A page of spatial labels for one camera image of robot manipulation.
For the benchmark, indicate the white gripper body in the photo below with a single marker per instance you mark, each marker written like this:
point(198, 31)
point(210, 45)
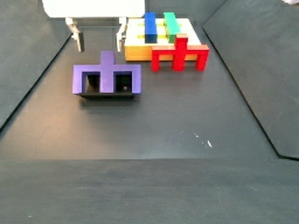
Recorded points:
point(94, 8)

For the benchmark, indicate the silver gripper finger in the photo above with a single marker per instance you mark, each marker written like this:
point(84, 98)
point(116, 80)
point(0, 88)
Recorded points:
point(120, 33)
point(76, 34)

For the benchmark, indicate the purple E-shaped block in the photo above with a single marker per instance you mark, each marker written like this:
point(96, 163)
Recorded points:
point(106, 68)

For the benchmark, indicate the yellow slotted board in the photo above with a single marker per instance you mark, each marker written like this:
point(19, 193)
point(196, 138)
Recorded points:
point(138, 50)

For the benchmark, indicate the blue long bar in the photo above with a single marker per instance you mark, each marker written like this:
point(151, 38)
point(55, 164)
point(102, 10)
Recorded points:
point(150, 28)

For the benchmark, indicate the green long bar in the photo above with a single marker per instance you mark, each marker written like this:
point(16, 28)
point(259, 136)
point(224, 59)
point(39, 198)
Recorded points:
point(171, 26)

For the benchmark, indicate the red E-shaped block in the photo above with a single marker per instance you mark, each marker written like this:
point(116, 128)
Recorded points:
point(179, 51)

